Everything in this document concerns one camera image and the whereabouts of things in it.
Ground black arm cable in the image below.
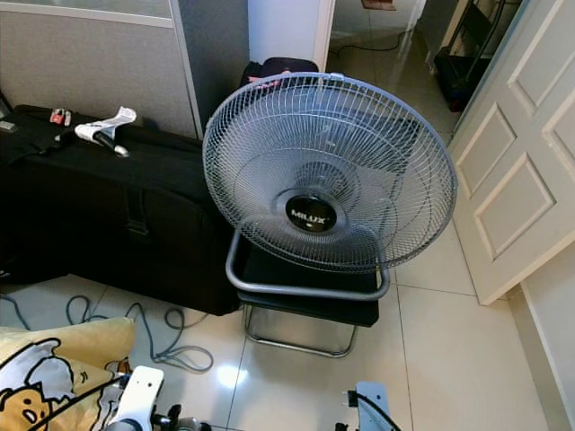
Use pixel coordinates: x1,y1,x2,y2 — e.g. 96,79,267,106
359,391,405,431
45,377,128,431

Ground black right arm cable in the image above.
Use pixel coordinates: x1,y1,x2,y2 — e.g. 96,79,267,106
359,391,405,431

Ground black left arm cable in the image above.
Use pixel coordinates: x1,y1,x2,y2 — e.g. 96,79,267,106
45,377,128,431

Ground black rack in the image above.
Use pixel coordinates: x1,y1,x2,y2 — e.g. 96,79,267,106
433,0,524,113

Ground yellow cartoon print blanket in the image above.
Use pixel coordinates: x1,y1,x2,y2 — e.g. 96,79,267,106
0,316,136,431

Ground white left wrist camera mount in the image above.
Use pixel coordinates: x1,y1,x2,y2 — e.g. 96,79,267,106
112,365,165,431

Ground grey Milux floor fan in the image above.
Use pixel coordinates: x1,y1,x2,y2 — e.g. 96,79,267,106
203,72,458,302

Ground grey partition panel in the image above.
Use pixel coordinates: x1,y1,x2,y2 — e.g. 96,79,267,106
0,0,200,140

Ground black stool with chrome legs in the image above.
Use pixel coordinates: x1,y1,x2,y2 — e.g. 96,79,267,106
241,242,380,358

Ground black and pink backpack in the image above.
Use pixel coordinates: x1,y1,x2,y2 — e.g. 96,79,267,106
241,57,321,91

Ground large black fabric case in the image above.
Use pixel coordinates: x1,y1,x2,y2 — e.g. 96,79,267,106
0,105,239,317

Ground black silver-tipped handle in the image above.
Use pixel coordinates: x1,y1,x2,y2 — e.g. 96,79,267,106
94,133,131,158

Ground white panelled door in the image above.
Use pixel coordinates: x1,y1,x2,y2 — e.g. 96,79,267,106
447,0,575,306

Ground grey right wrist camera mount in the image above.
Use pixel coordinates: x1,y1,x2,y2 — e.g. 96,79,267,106
350,382,392,431

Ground white door frame post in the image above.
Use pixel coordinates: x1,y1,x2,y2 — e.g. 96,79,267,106
248,0,336,73

